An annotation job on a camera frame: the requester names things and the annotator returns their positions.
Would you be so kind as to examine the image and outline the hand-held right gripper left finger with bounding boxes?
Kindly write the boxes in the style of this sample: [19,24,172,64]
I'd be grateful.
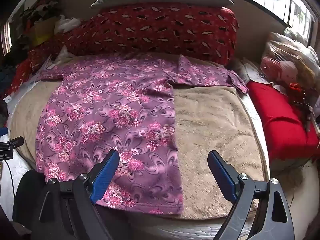
[37,150,120,240]

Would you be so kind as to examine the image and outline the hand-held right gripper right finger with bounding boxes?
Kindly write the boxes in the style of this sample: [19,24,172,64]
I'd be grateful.
[207,150,295,240]

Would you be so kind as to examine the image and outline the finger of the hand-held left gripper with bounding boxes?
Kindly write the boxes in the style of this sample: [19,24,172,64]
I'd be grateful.
[0,137,25,150]

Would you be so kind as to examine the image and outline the purple floral shirt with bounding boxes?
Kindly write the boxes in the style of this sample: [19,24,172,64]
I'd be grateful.
[35,54,249,215]

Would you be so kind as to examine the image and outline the pile of dark clothes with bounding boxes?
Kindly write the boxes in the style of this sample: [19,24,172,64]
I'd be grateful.
[20,0,62,25]

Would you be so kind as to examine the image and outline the beige fleece blanket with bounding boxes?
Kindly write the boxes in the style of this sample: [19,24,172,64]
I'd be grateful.
[9,80,270,220]

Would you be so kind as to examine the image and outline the plain red cushion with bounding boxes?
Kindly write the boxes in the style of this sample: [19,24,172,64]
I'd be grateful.
[246,80,320,160]

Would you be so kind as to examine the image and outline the white papers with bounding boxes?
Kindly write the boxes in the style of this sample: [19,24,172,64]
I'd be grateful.
[32,47,74,82]

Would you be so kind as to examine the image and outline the yellow box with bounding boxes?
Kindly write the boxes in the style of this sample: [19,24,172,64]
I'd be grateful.
[32,17,57,47]

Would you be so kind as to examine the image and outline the clear bag of stuffed toys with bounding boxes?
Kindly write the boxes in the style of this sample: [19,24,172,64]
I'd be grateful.
[260,32,320,90]

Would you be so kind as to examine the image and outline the large white plastic bag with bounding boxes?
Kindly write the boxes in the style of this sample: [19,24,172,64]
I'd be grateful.
[285,27,320,64]

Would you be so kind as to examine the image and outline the red fish print pillow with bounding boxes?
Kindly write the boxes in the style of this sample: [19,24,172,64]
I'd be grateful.
[27,2,240,67]

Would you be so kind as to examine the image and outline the black cable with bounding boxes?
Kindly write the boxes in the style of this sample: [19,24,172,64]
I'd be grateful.
[4,159,15,188]

